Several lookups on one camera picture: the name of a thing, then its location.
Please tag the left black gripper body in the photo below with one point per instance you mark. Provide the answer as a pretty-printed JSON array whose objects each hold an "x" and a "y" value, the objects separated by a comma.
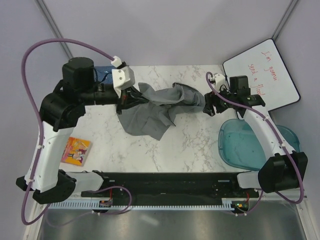
[{"x": 123, "y": 100}]

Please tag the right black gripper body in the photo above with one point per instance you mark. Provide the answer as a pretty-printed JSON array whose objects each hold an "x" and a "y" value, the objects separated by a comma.
[{"x": 221, "y": 105}]

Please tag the grey long sleeve shirt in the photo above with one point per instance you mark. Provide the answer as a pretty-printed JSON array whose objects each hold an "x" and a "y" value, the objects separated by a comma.
[{"x": 159, "y": 108}]

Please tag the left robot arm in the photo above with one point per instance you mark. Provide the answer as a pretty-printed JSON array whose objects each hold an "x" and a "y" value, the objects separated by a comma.
[{"x": 58, "y": 116}]

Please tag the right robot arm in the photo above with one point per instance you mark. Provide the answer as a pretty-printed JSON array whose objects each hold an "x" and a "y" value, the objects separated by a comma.
[{"x": 286, "y": 166}]

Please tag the blue checked folded shirt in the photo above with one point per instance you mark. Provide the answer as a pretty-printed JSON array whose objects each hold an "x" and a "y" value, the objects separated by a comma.
[{"x": 104, "y": 74}]

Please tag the teal plastic bin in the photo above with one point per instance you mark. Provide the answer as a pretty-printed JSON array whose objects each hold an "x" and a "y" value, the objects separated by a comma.
[{"x": 239, "y": 147}]

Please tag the white whiteboard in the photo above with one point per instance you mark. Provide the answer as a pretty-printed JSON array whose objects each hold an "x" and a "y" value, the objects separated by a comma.
[{"x": 267, "y": 74}]

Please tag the Roald Dahl book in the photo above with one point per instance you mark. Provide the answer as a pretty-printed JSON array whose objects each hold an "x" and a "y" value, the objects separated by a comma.
[{"x": 76, "y": 151}]

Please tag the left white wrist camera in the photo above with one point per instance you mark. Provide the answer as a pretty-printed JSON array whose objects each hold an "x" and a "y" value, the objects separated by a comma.
[{"x": 123, "y": 76}]

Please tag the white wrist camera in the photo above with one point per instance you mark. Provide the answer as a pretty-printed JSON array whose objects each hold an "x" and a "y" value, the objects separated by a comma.
[
  {"x": 217, "y": 81},
  {"x": 123, "y": 76}
]

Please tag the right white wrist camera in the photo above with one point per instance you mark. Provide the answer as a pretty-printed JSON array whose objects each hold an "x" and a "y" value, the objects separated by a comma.
[{"x": 217, "y": 81}]

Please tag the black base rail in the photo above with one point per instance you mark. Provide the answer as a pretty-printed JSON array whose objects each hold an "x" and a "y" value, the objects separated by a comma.
[{"x": 171, "y": 188}]

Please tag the white slotted cable duct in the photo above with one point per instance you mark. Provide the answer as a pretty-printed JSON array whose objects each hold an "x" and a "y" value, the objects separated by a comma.
[{"x": 97, "y": 204}]

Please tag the right aluminium frame post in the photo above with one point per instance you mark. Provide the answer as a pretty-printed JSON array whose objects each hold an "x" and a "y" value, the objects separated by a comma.
[{"x": 284, "y": 19}]

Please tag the aluminium frame post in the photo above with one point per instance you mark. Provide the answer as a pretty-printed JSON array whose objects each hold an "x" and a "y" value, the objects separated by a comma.
[
  {"x": 284, "y": 19},
  {"x": 53, "y": 26}
]

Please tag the left aluminium frame post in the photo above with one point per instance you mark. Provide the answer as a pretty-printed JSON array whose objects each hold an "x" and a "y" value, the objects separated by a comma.
[{"x": 53, "y": 26}]

